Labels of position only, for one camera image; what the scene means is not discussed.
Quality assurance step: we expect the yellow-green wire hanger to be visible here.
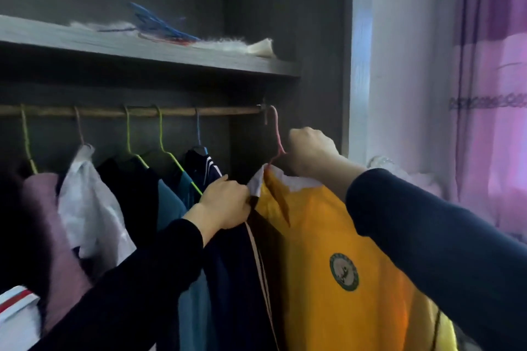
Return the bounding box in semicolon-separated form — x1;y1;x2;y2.
20;105;39;176

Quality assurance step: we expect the yellow jacket with round badge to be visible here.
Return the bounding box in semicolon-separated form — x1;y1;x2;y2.
246;165;458;351

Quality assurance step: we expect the teal garment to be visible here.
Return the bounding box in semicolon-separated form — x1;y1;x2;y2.
156;171;220;351

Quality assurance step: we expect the bundle of blue hangers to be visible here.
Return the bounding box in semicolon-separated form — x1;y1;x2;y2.
98;2;201;45

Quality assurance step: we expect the black garment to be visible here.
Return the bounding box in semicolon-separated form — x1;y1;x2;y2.
96;156;160;259

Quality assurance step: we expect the beige wire hanger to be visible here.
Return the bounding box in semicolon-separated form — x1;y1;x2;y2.
73;106;86;146

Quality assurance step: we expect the person's left forearm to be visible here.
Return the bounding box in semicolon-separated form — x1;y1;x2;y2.
31;203;215;351

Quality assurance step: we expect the white bedding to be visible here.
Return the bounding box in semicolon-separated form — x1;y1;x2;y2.
367;155;444;199

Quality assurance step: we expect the pink and purple curtain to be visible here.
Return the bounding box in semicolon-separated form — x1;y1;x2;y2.
448;0;527;242

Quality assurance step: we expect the person's left hand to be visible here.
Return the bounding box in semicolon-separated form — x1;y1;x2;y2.
197;175;253;233

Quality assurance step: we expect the wooden clothes rod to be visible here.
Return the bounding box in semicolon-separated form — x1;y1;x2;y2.
0;104;267;118

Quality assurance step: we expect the navy garment with white stripes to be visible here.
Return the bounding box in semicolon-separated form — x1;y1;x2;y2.
182;149;285;351

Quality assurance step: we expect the pink wire hanger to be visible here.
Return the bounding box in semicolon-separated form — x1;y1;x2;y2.
265;106;287;167

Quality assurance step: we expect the dark grey wardrobe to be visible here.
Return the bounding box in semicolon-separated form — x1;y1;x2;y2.
0;0;374;351

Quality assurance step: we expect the blue wire hanger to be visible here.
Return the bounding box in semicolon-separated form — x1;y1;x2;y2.
194;108;209;156

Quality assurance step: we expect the pink garment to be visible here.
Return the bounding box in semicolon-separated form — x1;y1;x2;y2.
23;173;94;336

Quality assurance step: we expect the white garment with red stripe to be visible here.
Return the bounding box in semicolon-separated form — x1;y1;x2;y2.
0;285;43;351

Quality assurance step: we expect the person's right forearm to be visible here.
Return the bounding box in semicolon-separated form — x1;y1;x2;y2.
315;155;527;351

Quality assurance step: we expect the white fluffy cloth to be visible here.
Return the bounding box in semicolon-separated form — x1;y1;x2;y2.
68;21;275;59

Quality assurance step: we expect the green wire hanger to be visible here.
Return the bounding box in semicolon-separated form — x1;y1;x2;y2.
155;105;203;196
124;106;150;169

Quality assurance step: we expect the grey wardrobe shelf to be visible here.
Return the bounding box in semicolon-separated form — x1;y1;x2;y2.
0;14;301;78

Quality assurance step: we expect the person's right hand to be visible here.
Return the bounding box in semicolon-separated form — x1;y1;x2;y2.
287;127;343;179

